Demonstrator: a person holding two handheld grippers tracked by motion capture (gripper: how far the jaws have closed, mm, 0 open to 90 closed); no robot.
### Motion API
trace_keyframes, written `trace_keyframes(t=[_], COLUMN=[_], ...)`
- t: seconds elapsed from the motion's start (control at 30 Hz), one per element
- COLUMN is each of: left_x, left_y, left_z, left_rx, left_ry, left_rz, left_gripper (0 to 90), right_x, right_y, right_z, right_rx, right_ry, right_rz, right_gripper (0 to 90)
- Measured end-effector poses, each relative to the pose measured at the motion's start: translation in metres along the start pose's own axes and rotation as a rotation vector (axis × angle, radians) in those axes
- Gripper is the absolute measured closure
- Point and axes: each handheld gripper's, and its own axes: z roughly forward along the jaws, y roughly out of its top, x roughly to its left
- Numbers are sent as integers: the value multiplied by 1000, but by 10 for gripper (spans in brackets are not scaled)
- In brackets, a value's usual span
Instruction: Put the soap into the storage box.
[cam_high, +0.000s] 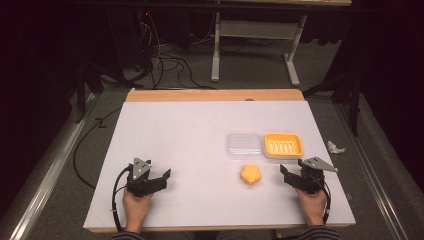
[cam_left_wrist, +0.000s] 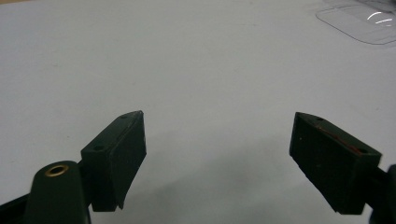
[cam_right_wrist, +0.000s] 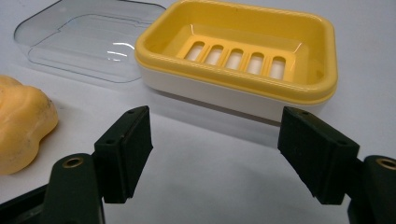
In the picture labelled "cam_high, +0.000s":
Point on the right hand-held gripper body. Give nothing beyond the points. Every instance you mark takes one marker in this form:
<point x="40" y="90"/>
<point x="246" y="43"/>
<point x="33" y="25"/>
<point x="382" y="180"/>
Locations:
<point x="313" y="175"/>

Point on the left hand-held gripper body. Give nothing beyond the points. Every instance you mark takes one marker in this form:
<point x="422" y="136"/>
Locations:
<point x="140" y="173"/>

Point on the person's right hand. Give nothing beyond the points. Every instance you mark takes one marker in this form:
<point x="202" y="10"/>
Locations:
<point x="313" y="205"/>

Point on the person's left hand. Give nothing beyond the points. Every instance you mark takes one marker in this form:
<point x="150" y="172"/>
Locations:
<point x="136" y="210"/>

